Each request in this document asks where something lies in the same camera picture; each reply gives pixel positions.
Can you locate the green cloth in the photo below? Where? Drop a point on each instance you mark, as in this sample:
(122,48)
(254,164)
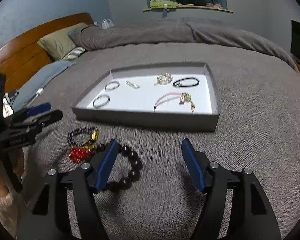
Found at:
(162,2)

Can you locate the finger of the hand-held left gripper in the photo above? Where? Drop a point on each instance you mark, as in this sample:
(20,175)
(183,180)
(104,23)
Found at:
(40,108)
(53,116)

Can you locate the black cloth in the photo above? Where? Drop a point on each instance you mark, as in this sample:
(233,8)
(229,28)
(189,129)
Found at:
(188,0)

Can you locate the wooden headboard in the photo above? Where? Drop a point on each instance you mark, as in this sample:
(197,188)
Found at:
(20,50)

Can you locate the white plastic bag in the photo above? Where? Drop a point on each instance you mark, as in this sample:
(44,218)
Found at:
(107,24)

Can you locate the striped pillow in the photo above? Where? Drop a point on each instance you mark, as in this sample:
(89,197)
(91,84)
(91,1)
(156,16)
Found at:
(75,52)

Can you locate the olive pillow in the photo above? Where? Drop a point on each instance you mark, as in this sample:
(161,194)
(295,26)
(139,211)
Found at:
(57,41)

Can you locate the white pearl strip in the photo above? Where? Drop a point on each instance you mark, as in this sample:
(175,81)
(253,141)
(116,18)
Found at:
(132,84)

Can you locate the silver bangle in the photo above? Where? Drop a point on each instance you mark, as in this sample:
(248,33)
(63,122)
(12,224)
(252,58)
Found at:
(94,102)
(105,86)

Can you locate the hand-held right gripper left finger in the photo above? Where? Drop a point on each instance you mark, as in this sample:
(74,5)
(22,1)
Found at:
(105,166)

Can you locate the grey cardboard box lid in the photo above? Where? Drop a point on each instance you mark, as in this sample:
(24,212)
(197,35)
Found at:
(145,100)

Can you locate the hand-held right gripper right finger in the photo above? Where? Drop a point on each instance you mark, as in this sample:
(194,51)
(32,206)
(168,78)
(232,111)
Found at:
(193,167)

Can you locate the grey duvet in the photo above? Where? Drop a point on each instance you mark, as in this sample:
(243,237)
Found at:
(152,33)

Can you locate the blue blanket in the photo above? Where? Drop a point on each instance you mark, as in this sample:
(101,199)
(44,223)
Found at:
(45,75)

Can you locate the wooden windowsill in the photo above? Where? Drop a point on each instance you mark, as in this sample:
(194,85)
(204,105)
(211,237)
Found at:
(202,7)

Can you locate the person's left hand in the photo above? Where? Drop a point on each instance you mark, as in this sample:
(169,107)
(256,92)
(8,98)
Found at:
(18,165)

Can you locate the pink cloth item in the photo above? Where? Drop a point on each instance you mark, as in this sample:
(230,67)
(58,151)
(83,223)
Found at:
(213,5)

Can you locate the person's left forearm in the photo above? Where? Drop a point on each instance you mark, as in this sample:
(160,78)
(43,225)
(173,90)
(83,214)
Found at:
(2,200)

